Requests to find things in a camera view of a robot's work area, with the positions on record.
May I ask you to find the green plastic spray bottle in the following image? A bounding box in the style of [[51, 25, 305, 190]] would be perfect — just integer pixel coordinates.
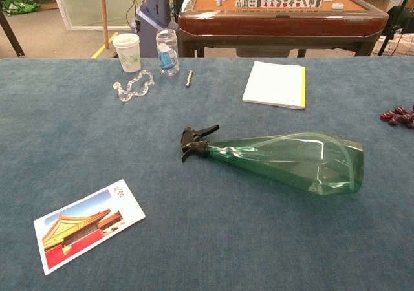
[[180, 124, 365, 196]]

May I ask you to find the dark red grape bunch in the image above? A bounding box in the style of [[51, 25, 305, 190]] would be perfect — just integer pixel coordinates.
[[380, 105, 414, 129]]

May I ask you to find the white notepad with yellow spine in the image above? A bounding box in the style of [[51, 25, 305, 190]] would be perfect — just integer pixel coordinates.
[[241, 60, 307, 110]]

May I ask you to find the face-up mahjong tile row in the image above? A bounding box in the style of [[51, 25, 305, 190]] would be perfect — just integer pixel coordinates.
[[235, 0, 323, 10]]

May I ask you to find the brown mahjong table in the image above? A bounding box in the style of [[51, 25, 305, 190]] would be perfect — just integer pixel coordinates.
[[177, 0, 389, 58]]

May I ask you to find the wooden pole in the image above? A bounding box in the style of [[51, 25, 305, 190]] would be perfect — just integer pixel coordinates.
[[98, 0, 110, 50]]

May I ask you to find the black tripod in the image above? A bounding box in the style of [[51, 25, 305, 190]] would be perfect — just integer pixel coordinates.
[[377, 0, 414, 58]]

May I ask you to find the white paper cup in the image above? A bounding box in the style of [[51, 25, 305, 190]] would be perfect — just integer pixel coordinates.
[[112, 32, 142, 74]]

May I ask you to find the white framed glass partition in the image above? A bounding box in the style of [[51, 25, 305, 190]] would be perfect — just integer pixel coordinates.
[[48, 0, 136, 32]]

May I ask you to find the clear crystal bead chain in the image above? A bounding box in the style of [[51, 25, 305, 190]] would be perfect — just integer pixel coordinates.
[[113, 70, 156, 103]]

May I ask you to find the palace photo postcard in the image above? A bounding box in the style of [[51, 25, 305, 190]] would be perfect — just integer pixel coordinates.
[[33, 178, 146, 276]]

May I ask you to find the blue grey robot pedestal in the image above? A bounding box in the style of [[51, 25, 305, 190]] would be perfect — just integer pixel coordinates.
[[134, 0, 180, 58]]

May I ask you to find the clear bottle with blue label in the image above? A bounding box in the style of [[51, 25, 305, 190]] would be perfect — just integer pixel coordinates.
[[155, 28, 180, 77]]

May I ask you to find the blue felt table cloth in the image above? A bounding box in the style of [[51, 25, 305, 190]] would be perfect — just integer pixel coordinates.
[[0, 57, 414, 291]]

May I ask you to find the green bag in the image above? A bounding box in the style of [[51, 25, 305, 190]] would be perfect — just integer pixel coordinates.
[[1, 0, 41, 16]]

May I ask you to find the white plastic crate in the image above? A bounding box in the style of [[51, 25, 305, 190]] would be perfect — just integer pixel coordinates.
[[371, 34, 414, 58]]

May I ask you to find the black slanted stand leg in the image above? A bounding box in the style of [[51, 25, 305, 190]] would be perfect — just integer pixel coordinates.
[[0, 9, 26, 58]]

